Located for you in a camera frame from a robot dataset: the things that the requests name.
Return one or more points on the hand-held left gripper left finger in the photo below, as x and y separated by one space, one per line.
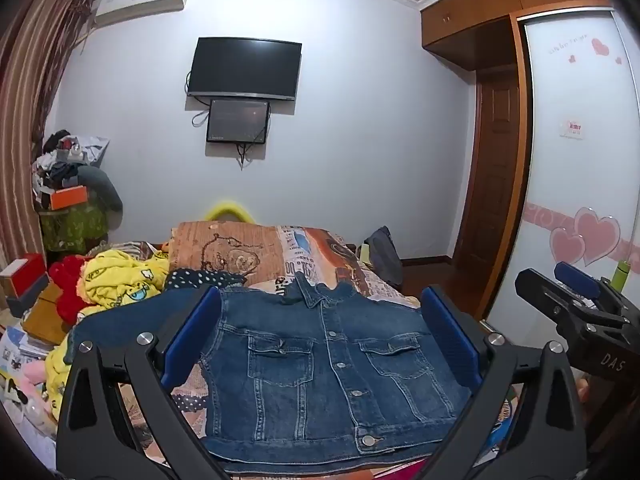
192 342

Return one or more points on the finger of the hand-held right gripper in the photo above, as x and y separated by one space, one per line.
575 277
550 300

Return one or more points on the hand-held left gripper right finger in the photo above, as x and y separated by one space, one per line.
450 347

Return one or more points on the blue denim jacket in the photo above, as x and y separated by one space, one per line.
300 385

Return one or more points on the pile of clothes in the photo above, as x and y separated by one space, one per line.
65 160

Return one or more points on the green bottle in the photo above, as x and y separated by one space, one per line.
621 276

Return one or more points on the dark polka dot cloth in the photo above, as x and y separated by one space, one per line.
205 277

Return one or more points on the yellow cartoon cloth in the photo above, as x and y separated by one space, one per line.
120 275

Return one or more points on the white heart-print sliding door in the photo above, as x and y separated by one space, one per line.
575 175

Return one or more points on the grey bag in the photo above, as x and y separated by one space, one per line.
385 255

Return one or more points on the yellow-green pad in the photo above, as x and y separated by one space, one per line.
365 252

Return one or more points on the brown wooden room door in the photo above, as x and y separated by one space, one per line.
492 170

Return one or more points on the red cloth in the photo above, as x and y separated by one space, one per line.
67 285

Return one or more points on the yellow pillow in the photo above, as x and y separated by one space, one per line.
230 207

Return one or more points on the white door label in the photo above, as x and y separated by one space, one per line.
573 129

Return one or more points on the brown cardboard box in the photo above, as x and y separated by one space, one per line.
45 315

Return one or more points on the green cloth covered table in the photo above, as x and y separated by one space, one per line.
72 227

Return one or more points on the pink plush toy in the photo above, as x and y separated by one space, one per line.
25 390

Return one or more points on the stack of printed papers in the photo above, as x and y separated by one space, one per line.
17 347

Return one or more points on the red and white box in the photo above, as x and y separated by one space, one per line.
22 275

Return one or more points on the orange box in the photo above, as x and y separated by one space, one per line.
69 197

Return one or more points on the small black monitor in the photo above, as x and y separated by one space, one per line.
237 121

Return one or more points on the wooden overhead cabinet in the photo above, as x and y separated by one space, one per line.
470 15

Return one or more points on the brown striped curtain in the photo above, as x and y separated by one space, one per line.
35 85

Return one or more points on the white air conditioner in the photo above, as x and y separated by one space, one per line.
142 0

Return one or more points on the black wall television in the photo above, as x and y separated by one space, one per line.
245 67

